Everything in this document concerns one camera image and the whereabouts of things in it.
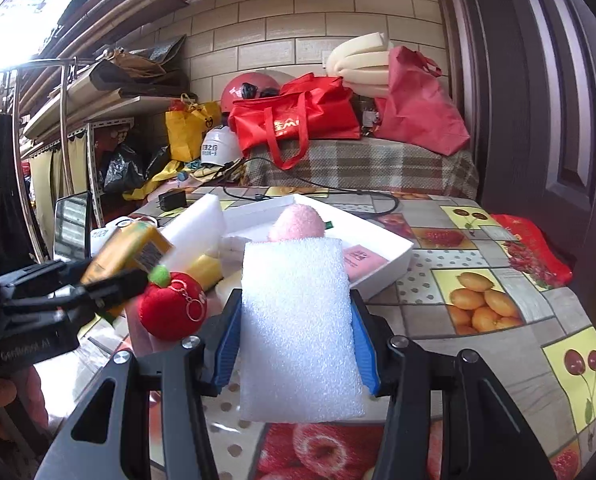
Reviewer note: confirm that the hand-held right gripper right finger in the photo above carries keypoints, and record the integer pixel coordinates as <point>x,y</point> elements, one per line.
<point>365,355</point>

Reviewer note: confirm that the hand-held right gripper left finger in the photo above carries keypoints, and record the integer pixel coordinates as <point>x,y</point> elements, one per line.
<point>225,345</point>

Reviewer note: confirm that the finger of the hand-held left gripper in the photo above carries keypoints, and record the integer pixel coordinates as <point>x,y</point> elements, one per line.
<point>52,267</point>
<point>117,285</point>

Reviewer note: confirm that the yellow juice box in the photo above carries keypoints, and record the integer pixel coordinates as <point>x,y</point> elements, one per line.
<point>127,252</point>

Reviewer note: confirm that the red apple plush toy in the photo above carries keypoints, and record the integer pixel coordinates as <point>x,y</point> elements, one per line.
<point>170,310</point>

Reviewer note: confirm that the white foam sheet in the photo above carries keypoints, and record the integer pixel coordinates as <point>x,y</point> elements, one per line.
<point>298,330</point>

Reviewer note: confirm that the smooth white foam block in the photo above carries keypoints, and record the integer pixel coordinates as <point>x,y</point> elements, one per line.
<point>197,225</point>

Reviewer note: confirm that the white shallow box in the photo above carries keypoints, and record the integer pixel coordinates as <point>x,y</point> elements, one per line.
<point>378,240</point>

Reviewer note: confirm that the pink plush toy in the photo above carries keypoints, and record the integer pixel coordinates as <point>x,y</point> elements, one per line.
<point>298,222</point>

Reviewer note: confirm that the smartphone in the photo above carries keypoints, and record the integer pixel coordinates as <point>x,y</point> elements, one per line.
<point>72,225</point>

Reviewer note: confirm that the pink card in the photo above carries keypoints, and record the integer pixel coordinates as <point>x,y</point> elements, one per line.
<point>363,260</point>

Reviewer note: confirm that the black charger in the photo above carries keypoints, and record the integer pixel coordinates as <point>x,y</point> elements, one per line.
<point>171,201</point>

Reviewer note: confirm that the fruit print tablecloth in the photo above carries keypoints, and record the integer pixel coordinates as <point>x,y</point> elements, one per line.
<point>478,360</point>

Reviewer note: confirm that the black garbage bag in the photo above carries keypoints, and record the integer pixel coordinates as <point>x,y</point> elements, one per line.
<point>122,170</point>

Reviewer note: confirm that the metal tube rack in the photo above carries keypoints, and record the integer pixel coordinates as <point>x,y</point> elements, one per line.
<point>65,110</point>

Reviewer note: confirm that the wooden shelf boards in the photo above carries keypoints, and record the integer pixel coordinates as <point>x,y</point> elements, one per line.
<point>102,110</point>

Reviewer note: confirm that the yellow shopping bag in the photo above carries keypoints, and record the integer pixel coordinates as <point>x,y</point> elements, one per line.
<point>185,130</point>

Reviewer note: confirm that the white helmet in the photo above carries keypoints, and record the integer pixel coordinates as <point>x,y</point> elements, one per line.
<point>217,145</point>

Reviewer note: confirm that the plaid bench cover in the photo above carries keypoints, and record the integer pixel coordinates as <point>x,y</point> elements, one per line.
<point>378,165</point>

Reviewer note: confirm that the red plastic bag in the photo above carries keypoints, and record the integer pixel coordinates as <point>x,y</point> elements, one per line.
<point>533,250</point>

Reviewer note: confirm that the red helmet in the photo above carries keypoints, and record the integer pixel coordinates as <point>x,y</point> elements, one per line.
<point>237,90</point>

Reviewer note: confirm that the bright red tote bag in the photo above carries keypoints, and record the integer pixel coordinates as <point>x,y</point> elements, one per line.
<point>298,115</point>

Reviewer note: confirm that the dark red cloth bag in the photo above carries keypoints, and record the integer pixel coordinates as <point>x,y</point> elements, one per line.
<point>418,105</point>

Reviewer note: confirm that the cream foam rolls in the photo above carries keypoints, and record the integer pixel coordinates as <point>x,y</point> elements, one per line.
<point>358,55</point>

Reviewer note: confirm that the dark wooden door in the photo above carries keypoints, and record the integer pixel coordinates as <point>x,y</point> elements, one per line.
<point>528,85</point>

